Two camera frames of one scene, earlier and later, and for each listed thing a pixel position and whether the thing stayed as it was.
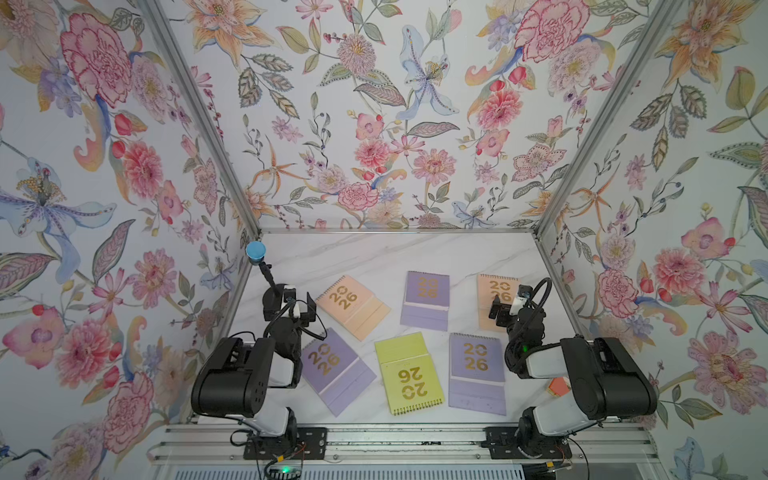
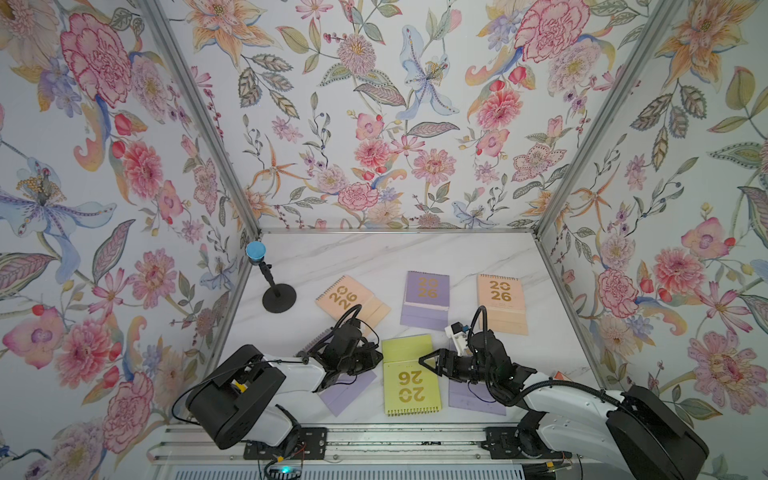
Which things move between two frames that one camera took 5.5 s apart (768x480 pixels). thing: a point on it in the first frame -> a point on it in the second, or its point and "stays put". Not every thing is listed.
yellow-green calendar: (410, 375) stays put
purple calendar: (426, 300) stays put
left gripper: (304, 318) -> (371, 354)
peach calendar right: (489, 286) stays put
